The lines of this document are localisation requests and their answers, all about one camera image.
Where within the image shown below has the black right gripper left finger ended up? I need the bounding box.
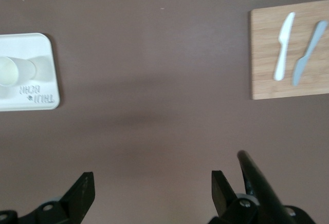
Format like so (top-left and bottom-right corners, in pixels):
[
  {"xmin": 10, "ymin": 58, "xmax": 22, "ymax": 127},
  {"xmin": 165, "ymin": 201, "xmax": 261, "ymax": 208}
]
[{"xmin": 0, "ymin": 172, "xmax": 96, "ymax": 224}]

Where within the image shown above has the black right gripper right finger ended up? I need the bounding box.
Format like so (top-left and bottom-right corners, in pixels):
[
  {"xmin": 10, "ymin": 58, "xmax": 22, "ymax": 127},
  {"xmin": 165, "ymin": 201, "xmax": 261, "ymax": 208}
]
[{"xmin": 208, "ymin": 170, "xmax": 316, "ymax": 224}]

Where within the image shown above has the white plastic cup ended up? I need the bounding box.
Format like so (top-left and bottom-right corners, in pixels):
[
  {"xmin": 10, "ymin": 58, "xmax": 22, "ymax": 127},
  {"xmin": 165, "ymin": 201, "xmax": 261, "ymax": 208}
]
[{"xmin": 0, "ymin": 55, "xmax": 37, "ymax": 87}]

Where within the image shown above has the cream bear print tray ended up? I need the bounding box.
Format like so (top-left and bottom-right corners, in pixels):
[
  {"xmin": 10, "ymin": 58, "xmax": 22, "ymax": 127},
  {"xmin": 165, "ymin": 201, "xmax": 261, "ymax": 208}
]
[{"xmin": 0, "ymin": 32, "xmax": 61, "ymax": 113}]

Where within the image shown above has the wooden cutting board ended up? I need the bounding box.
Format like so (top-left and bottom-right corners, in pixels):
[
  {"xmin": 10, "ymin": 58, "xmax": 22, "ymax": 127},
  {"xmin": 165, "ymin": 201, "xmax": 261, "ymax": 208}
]
[{"xmin": 248, "ymin": 0, "xmax": 329, "ymax": 101}]

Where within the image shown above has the white plastic knife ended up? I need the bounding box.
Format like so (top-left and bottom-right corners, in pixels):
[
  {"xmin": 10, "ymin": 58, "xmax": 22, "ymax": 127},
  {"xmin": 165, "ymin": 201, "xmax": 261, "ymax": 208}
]
[{"xmin": 273, "ymin": 11, "xmax": 297, "ymax": 82}]

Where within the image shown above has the grey plastic knife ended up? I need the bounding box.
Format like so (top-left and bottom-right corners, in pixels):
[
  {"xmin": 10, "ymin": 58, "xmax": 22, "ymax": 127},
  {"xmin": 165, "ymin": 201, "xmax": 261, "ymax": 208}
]
[{"xmin": 291, "ymin": 20, "xmax": 328, "ymax": 86}]

